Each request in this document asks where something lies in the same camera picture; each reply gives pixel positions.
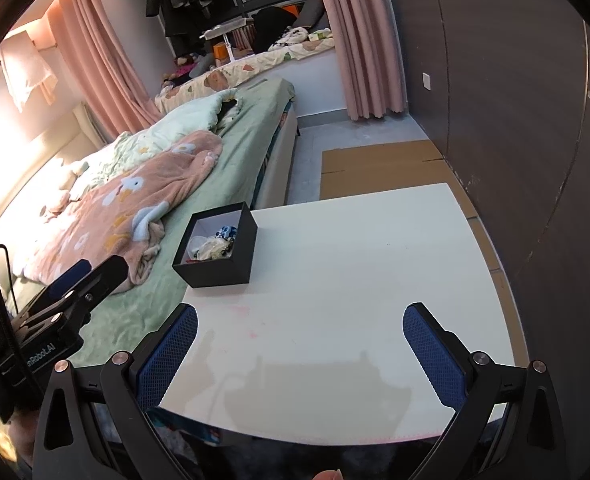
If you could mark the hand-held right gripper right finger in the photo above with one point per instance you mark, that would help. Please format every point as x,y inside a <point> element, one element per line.
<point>435,360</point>

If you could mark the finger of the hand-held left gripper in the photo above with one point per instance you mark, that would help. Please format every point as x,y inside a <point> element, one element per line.
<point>102,272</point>
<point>70,274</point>

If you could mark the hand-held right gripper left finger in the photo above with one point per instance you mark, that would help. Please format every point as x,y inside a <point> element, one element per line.
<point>167,360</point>

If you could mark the black jewelry box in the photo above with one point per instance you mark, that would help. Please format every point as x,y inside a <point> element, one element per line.
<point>235,260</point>

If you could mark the person's left hand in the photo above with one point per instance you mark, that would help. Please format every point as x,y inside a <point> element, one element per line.
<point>25,435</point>

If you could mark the person's right hand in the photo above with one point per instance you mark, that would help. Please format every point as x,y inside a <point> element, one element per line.
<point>329,475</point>

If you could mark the pink duck print blanket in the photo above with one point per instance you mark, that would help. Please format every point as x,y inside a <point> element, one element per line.
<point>110,205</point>

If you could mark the white plush toy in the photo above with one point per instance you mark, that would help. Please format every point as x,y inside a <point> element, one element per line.
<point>65,190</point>

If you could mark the light green quilt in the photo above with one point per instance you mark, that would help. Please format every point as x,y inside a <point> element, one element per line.
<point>185,117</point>

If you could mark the bed with green sheet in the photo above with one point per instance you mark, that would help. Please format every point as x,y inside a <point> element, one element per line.
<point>245,160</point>

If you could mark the dark clothing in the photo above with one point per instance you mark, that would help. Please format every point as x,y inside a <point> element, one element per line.
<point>229,112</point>

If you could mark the white hanging towel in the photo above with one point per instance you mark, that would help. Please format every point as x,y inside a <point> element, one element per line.
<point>27,72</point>

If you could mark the cardboard sheet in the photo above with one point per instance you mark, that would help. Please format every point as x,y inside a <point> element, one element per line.
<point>380,160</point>

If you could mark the pile of plush toys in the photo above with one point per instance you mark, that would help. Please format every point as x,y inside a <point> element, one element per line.
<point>187,72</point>

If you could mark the pink curtain beside bed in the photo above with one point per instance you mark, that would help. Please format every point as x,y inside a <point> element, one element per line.
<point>107,55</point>

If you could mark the floral window seat mat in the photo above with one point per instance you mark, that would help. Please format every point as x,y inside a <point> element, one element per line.
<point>245,67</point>

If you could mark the orange box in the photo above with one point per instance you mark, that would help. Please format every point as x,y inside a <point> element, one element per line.
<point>220,51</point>

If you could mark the small white folding table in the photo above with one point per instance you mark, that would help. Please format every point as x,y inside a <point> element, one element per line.
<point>227,31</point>

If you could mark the hanging dark clothes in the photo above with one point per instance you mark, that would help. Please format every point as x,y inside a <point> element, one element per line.
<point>180,0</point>

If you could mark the black bag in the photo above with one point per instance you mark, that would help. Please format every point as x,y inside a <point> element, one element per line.
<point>274,30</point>

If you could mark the black spotted white cloth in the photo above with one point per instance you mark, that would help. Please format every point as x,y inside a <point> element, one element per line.
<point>289,39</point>

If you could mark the grey cushion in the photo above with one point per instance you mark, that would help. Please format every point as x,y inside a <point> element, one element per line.
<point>315,10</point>

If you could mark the white wall switch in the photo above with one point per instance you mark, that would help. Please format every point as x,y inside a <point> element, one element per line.
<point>426,81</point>

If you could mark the pink curtain beside dark wall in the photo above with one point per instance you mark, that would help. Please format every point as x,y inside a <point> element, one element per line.
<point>362,40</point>

